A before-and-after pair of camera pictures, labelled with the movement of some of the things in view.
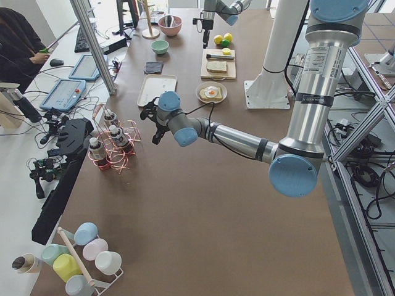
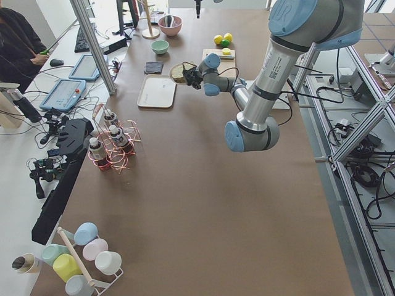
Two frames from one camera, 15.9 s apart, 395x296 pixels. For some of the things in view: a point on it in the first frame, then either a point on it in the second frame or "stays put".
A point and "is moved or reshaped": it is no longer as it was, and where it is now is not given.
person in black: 21,50 stays put
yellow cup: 65,266 stays put
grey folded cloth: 156,66 stays put
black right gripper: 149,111 → 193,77
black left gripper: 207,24 → 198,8
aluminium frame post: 89,36 stays put
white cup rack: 100,287 stays put
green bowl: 160,47 stays put
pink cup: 93,247 stays put
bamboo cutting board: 231,73 stays put
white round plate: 211,92 → 171,74
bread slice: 216,66 is moved or reshaped
